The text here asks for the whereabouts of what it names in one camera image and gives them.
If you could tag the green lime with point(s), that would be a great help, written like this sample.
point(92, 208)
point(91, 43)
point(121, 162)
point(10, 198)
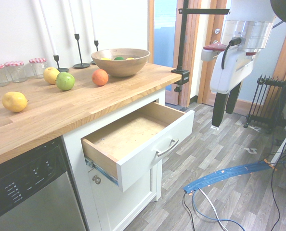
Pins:
point(118, 58)

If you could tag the round metal door knob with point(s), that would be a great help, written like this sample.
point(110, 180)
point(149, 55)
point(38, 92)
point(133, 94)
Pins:
point(96, 179)

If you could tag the wooden door frame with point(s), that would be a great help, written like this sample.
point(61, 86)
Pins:
point(193, 48)

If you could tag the yellow apple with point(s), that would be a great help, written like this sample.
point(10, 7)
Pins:
point(50, 75)

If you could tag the wooden door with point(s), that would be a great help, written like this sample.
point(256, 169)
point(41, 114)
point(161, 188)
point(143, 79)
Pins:
point(211, 19)

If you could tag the wrist camera with red cap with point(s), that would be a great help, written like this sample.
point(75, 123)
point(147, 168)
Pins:
point(209, 54)

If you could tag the medium black candle holder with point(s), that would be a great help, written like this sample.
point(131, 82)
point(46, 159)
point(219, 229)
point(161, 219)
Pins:
point(96, 43)

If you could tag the black oil radiator heater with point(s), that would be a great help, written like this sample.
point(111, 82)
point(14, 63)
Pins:
point(283, 101)

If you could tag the white kitchen island cabinet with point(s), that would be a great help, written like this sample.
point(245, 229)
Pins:
point(73, 156)

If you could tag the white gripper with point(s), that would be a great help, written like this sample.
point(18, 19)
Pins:
point(224, 74)

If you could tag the stainless steel dishwasher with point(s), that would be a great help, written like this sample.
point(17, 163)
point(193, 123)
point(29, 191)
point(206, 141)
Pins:
point(37, 199)

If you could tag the yellow lemon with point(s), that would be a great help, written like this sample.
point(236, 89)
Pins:
point(130, 58)

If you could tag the tall black candle holder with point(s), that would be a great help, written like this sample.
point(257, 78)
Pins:
point(81, 65)

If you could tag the orange fruit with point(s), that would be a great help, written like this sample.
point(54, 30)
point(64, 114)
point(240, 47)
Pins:
point(100, 77)

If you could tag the yellow banana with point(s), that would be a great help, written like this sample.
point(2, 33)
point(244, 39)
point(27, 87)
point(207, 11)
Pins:
point(106, 59)

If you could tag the large wooden bowl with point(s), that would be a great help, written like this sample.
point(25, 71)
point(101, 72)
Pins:
point(119, 68)

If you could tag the short black candle holder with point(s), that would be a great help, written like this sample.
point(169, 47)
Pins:
point(56, 59)

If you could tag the green apple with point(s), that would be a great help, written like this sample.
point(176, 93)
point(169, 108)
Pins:
point(65, 81)

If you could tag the white drawer wooden inside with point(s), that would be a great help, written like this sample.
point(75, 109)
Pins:
point(133, 130)

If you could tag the silver door lock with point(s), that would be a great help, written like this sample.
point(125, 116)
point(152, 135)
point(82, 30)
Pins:
point(217, 30)

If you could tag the white panelled cabinet door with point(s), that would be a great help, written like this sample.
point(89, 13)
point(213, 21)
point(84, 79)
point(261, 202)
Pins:
point(123, 204)

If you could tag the blue floor tape strip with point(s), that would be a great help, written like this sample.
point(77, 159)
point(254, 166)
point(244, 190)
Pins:
point(217, 176)

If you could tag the black Ulanzi clamp stand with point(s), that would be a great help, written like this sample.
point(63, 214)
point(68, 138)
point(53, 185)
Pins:
point(181, 48)

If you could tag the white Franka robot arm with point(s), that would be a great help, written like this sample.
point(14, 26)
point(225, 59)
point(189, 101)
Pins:
point(249, 14)

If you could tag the yellow pear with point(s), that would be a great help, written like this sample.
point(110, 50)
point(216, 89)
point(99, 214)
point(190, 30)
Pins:
point(14, 102)

